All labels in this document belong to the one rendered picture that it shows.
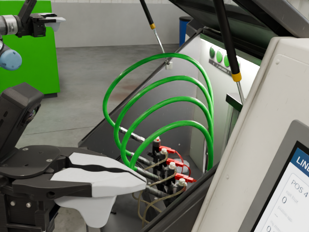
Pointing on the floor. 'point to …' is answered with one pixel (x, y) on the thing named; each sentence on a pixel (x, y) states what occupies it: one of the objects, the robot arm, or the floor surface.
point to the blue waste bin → (183, 28)
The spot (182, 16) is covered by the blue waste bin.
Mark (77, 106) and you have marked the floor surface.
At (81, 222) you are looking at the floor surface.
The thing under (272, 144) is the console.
